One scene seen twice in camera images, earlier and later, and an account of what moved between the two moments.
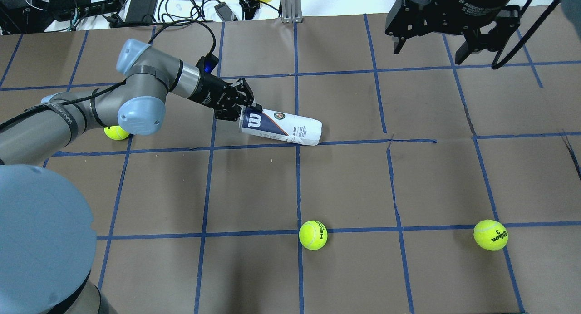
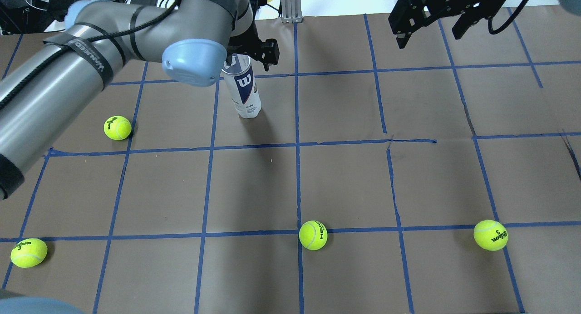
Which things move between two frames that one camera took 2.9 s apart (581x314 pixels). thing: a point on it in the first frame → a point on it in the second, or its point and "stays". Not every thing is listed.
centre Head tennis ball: (313, 235) stays
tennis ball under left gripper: (115, 132) stays
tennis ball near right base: (490, 235) stays
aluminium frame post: (291, 5) stays
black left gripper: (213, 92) → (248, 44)
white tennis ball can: (281, 124) → (240, 78)
